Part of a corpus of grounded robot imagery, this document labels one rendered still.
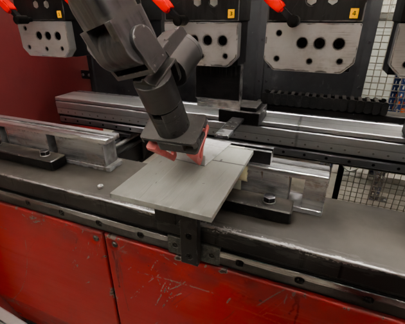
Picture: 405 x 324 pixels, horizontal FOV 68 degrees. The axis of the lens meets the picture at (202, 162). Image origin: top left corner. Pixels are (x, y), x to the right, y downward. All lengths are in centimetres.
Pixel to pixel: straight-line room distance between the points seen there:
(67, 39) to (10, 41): 55
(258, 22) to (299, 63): 59
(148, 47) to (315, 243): 45
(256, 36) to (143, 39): 78
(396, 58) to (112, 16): 43
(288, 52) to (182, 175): 29
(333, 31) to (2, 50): 108
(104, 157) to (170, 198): 41
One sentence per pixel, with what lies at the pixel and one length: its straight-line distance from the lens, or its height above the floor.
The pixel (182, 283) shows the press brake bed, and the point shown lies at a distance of 78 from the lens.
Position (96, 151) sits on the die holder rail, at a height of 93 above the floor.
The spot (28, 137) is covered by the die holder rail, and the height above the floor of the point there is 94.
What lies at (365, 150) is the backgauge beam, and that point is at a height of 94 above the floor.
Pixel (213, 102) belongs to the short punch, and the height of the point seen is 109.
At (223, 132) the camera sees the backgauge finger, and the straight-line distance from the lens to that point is 74.
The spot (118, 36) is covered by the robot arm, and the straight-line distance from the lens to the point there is 39.
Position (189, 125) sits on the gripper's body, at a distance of 50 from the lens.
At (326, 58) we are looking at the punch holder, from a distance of 57.
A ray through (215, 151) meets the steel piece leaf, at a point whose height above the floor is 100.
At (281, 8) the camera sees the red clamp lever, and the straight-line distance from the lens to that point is 54.
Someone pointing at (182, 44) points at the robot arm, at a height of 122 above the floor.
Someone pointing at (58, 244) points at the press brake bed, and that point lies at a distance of 98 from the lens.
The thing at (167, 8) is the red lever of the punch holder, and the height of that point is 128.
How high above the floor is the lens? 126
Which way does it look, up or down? 26 degrees down
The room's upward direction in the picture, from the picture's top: straight up
